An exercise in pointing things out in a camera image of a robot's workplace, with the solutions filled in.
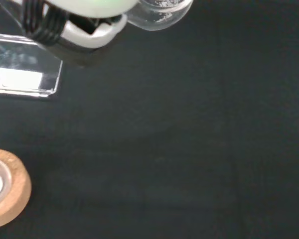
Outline cork ring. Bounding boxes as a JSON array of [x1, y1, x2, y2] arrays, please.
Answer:
[[0, 148, 32, 230]]

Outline clear plastic funnel stand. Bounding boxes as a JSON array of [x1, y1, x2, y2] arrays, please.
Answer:
[[0, 0, 64, 100]]

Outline black cloth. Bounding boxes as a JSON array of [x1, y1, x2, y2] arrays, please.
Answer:
[[0, 0, 299, 239]]

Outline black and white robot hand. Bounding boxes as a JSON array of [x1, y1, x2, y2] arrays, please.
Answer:
[[5, 0, 138, 68]]

